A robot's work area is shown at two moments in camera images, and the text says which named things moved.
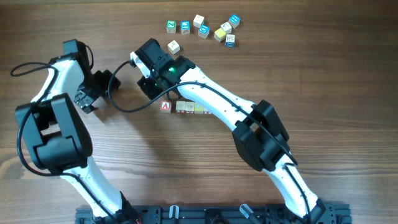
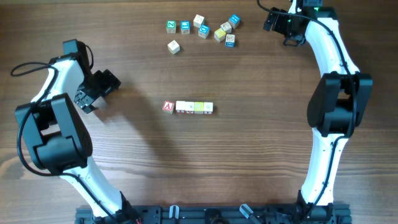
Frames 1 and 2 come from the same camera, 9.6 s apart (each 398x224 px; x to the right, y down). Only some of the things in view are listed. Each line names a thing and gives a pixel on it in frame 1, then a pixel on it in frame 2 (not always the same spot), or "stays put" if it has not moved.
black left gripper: x=84 y=101 stays put
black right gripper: x=144 y=85 -> x=277 y=27
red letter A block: x=165 y=106 stays put
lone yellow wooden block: x=198 y=109 stays put
